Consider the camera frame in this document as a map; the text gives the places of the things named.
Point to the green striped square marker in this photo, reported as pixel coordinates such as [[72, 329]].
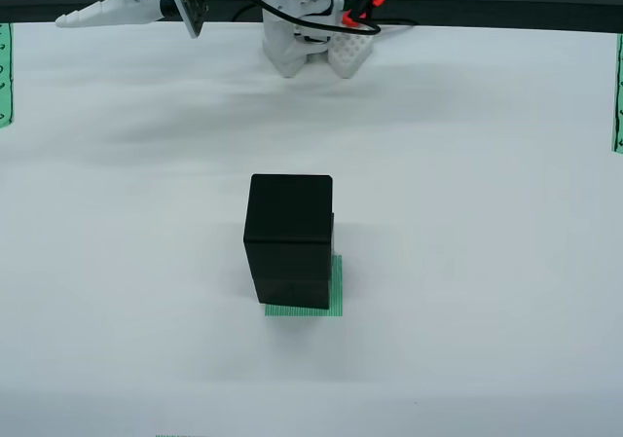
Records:
[[338, 291]]

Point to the black orange clamp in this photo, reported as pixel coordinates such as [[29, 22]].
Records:
[[375, 0]]

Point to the green striped strip marker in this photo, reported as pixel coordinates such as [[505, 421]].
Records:
[[5, 67], [618, 91]]

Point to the wrist camera on white bracket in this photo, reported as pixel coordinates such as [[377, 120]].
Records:
[[192, 4]]

